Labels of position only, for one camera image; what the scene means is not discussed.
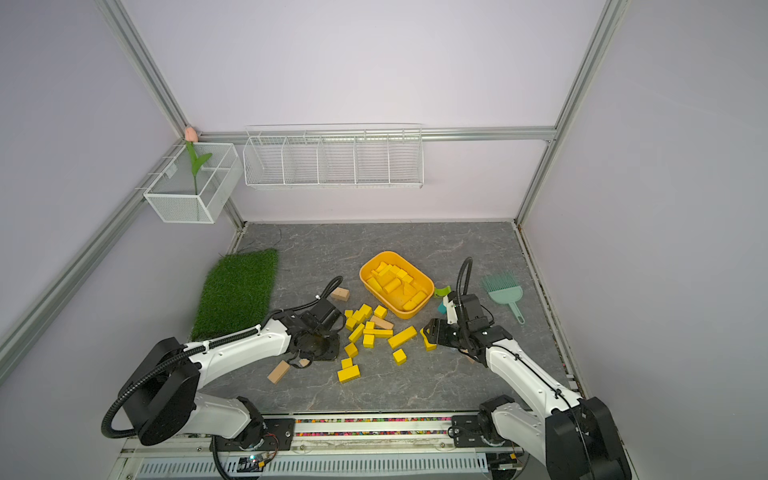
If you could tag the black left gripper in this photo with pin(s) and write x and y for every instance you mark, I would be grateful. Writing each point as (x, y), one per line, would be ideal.
(331, 354)

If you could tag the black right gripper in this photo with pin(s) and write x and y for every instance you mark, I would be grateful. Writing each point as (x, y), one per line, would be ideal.
(436, 335)

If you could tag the yellow plastic tub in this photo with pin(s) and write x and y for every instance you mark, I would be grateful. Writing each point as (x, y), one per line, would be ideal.
(397, 284)

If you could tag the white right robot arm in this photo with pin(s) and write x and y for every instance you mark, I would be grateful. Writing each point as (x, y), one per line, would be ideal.
(546, 402)

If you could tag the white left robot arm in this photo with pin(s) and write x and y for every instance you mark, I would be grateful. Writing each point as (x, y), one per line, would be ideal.
(164, 397)

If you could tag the yellow cube centre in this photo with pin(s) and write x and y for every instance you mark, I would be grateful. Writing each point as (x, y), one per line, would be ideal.
(351, 350)

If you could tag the yellow cube lower right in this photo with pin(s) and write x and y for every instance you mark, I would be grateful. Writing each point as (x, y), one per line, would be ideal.
(429, 346)

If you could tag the natural wood block lower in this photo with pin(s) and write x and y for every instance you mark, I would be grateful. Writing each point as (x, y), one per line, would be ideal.
(279, 372)

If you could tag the natural wood block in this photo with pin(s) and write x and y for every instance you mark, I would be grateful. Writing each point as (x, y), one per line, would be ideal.
(382, 323)
(279, 372)

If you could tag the green arch block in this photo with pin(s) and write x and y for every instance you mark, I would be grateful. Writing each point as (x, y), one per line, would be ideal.
(442, 292)

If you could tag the yellow block bottom wide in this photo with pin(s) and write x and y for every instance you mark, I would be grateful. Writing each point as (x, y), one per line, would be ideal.
(347, 374)

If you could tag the natural wood cube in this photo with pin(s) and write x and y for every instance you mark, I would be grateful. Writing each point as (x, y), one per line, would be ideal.
(341, 294)

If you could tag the green plastic dustpan brush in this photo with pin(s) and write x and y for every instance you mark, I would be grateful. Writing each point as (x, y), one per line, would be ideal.
(504, 289)

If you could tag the yellow long block diagonal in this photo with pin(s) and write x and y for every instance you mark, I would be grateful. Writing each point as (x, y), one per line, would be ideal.
(396, 341)

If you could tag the yellow flat horizontal block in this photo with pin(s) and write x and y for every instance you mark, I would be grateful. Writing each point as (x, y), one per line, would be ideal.
(378, 333)

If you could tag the natural wood centre block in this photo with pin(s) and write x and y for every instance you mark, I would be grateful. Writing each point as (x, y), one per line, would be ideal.
(382, 323)

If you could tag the yellow small cube right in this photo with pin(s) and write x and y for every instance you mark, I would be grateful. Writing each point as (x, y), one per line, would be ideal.
(399, 357)

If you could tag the green artificial grass mat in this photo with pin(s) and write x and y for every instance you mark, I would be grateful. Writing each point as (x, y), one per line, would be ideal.
(236, 294)

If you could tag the white mesh corner basket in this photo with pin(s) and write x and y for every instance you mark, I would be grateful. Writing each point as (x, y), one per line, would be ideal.
(171, 193)

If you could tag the pink artificial tulip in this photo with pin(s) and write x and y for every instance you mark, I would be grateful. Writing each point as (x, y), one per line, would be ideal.
(196, 161)

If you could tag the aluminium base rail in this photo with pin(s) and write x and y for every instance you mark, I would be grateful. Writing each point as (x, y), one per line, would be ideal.
(369, 445)

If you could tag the white wire shelf basket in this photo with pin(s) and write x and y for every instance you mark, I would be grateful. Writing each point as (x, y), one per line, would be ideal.
(334, 156)

